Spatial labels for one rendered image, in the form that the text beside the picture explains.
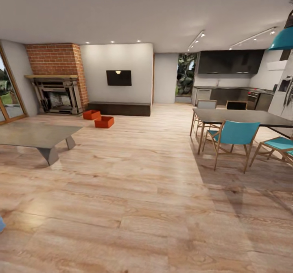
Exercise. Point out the straight chair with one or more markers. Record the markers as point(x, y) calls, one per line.
point(206, 104)
point(233, 133)
point(280, 144)
point(236, 105)

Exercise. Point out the room light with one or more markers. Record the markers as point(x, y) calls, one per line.
point(284, 40)

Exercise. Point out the storage box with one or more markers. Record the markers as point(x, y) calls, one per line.
point(104, 122)
point(91, 115)

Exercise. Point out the breakfast table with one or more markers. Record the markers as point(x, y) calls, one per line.
point(217, 116)

